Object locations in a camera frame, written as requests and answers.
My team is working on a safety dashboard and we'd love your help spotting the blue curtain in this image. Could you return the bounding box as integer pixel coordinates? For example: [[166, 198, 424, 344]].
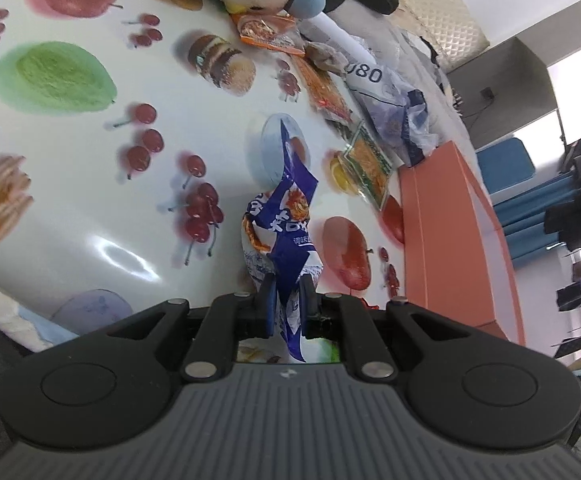
[[491, 172, 581, 266]]

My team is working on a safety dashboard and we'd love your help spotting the green edged snack packet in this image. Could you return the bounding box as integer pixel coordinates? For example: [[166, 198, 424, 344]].
[[343, 122, 394, 211]]

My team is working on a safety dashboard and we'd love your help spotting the blue snack packet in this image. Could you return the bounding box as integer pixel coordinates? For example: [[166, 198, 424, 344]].
[[240, 120, 326, 363]]

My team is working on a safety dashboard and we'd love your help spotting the blue chair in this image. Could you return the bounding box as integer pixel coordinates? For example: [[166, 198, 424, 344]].
[[475, 137, 539, 196]]

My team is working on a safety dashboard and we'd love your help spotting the cream padded headboard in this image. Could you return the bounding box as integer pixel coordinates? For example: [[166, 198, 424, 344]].
[[385, 0, 489, 73]]

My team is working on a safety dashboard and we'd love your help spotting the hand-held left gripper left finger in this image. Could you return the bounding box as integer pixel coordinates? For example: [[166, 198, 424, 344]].
[[78, 274, 277, 382]]

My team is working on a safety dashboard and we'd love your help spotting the long red orange snack packet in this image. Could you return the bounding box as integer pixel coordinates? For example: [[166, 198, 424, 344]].
[[290, 52, 351, 121]]

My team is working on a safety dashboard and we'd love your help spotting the white tube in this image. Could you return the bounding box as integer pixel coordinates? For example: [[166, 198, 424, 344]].
[[315, 12, 371, 61]]

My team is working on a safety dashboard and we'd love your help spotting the clear printed plastic bag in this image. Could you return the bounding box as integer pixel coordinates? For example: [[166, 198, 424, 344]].
[[343, 57, 441, 168]]

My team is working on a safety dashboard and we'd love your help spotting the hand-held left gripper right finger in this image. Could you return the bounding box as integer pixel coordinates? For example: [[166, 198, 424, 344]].
[[299, 275, 496, 381]]

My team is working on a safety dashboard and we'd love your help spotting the brown crumpled wrapper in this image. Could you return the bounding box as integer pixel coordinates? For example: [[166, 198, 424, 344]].
[[303, 40, 346, 73]]

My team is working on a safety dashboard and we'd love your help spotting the orange cardboard box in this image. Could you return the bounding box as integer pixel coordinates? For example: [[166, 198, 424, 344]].
[[398, 141, 526, 348]]

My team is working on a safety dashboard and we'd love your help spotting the black hanging coat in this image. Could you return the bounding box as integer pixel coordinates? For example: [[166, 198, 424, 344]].
[[545, 142, 581, 241]]

